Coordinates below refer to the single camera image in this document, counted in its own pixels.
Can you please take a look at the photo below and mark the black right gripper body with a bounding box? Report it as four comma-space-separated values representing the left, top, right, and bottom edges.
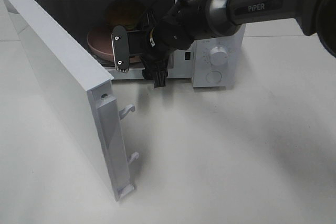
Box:
141, 16, 192, 71

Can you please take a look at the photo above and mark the toy burger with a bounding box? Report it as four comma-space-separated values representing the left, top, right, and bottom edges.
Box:
104, 0, 146, 30

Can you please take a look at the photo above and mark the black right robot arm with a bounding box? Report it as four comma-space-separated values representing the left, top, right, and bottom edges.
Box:
141, 0, 335, 88

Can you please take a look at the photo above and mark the white microwave oven body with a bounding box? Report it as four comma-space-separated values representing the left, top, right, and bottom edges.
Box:
4, 0, 245, 91

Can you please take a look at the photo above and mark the glass microwave turntable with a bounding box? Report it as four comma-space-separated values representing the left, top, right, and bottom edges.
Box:
96, 57, 115, 68

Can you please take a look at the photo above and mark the round white door button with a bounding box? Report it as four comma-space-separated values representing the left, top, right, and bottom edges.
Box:
206, 71, 222, 84

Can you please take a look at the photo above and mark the white microwave knob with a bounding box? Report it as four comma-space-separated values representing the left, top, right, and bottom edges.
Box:
209, 46, 229, 66

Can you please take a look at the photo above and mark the white microwave door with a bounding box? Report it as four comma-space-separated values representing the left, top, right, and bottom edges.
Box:
4, 0, 139, 200

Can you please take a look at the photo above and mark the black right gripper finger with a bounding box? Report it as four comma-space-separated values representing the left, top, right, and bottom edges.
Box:
142, 69, 155, 80
152, 68, 168, 88

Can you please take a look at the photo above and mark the pink round plate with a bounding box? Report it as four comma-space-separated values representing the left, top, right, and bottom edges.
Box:
87, 25, 141, 64

